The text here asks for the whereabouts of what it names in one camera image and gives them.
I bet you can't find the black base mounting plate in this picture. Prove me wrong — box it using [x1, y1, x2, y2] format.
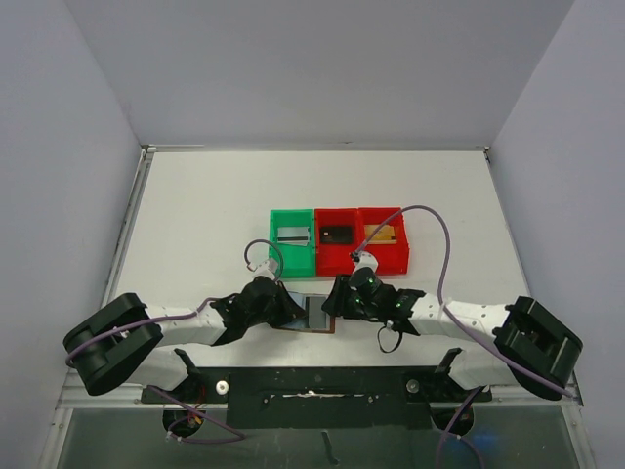
[141, 365, 469, 430]

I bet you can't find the green plastic bin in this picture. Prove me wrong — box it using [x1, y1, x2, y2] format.
[270, 209, 316, 279]

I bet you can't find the dark card in sleeve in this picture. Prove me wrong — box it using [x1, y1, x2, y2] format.
[307, 296, 329, 331]

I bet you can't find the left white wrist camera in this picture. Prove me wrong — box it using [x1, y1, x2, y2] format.
[247, 258, 282, 281]

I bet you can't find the gold credit card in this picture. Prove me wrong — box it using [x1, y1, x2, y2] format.
[364, 225, 397, 245]

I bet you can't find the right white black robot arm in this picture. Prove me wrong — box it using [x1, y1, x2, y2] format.
[321, 269, 583, 401]

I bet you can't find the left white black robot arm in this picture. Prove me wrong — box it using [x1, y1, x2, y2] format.
[62, 277, 307, 402]

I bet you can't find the black credit card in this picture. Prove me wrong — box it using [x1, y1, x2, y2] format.
[319, 225, 354, 245]

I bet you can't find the aluminium frame rail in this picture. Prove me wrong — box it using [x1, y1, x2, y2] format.
[57, 375, 583, 409]

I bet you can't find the silver credit card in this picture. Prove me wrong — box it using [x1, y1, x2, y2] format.
[276, 226, 311, 246]

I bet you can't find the red plastic bin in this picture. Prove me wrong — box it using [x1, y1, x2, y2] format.
[357, 207, 410, 276]
[314, 208, 362, 277]

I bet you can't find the brown leather card holder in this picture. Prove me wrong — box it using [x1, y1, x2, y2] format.
[274, 291, 335, 334]

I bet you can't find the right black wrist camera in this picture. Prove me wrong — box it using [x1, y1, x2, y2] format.
[349, 251, 381, 295]

